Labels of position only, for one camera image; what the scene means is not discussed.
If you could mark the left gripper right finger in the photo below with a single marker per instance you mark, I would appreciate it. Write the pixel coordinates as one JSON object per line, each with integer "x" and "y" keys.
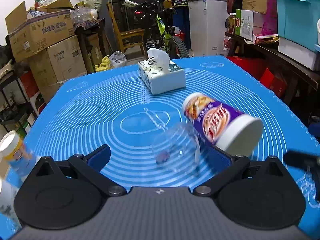
{"x": 227, "y": 169}

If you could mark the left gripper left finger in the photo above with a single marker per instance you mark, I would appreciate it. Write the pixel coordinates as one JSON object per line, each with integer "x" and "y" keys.
{"x": 88, "y": 168}

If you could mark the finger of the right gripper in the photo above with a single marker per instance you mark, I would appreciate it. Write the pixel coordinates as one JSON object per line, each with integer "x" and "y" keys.
{"x": 306, "y": 162}

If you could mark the clear plastic cup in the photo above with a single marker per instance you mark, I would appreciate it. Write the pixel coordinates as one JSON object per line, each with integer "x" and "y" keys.
{"x": 177, "y": 149}

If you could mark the purple paper cup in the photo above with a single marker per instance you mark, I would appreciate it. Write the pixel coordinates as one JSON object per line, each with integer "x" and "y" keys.
{"x": 221, "y": 125}

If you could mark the blue yellow paper cup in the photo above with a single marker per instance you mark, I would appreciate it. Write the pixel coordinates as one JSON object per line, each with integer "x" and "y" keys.
{"x": 15, "y": 153}

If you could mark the white grey paper cup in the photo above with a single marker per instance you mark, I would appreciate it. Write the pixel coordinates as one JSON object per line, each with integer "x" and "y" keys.
{"x": 8, "y": 194}

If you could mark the blue silicone baking mat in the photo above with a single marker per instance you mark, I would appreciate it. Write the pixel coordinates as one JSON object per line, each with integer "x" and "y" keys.
{"x": 115, "y": 108}

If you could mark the black metal shelf rack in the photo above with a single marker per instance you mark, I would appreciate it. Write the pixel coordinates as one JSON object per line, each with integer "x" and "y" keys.
{"x": 21, "y": 115}

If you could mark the lower cardboard box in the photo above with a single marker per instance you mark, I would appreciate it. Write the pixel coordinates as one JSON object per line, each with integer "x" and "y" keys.
{"x": 52, "y": 67}

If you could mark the white patterned tissue box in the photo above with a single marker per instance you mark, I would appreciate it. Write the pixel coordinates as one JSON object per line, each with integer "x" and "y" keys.
{"x": 160, "y": 74}

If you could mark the wooden chair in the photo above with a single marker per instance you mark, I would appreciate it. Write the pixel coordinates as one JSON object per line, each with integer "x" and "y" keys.
{"x": 127, "y": 39}

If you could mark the green white carton box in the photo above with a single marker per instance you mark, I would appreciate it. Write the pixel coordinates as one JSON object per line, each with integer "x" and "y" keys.
{"x": 248, "y": 23}

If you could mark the upper cardboard box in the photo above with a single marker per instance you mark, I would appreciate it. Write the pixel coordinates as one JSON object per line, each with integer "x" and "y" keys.
{"x": 31, "y": 31}

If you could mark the white chest freezer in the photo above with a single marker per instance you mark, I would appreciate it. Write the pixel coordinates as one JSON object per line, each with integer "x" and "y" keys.
{"x": 207, "y": 26}

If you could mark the teal plastic storage bin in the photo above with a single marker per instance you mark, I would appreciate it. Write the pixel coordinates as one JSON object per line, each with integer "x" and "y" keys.
{"x": 297, "y": 21}

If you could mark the black green bicycle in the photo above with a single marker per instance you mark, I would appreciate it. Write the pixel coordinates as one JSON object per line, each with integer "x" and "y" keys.
{"x": 158, "y": 32}

